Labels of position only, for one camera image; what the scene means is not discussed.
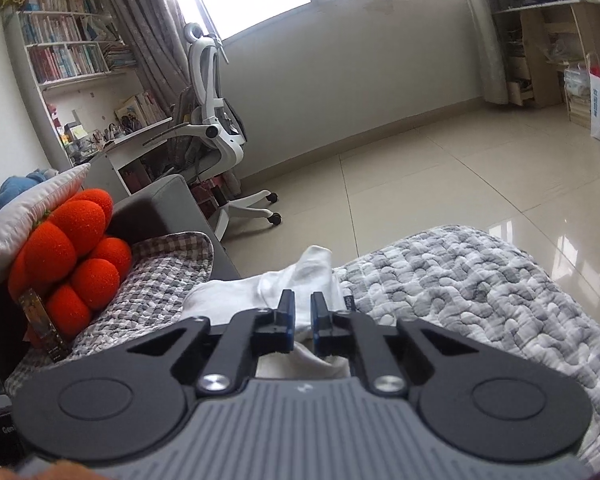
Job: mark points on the white pillow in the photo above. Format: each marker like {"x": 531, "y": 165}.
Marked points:
{"x": 35, "y": 205}

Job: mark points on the white office chair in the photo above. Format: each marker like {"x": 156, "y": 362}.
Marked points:
{"x": 210, "y": 70}

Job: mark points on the white t-shirt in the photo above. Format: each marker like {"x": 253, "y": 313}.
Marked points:
{"x": 280, "y": 280}

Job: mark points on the smartphone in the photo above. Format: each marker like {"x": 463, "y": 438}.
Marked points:
{"x": 42, "y": 325}

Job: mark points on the grey patterned quilt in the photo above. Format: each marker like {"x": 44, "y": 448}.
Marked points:
{"x": 480, "y": 280}

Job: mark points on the wooden shelf unit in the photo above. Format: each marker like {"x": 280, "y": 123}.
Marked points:
{"x": 535, "y": 60}

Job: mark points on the white bookshelf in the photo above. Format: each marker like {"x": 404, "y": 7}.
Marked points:
{"x": 40, "y": 95}

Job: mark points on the shelved upright books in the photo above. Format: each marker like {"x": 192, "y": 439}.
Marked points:
{"x": 60, "y": 60}

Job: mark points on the grey patterned curtain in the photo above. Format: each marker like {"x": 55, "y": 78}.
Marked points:
{"x": 150, "y": 25}
{"x": 485, "y": 35}

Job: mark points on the stack of lying books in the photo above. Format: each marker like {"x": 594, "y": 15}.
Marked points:
{"x": 120, "y": 57}

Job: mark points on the orange pumpkin cushion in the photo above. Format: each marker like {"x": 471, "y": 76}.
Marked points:
{"x": 70, "y": 240}

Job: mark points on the red patterned box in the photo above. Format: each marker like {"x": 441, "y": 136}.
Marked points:
{"x": 207, "y": 197}

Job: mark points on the picture books on desk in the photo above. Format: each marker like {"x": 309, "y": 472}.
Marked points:
{"x": 140, "y": 112}

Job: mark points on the blue plush toy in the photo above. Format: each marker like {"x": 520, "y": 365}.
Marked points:
{"x": 17, "y": 185}

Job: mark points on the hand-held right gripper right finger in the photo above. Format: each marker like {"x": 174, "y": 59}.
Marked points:
{"x": 316, "y": 322}

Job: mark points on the white desk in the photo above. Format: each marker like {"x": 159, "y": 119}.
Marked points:
{"x": 125, "y": 150}

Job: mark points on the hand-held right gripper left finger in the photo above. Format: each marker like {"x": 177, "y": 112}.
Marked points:
{"x": 289, "y": 320}

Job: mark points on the dark grey sofa armrest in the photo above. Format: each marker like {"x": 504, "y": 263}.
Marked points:
{"x": 160, "y": 200}

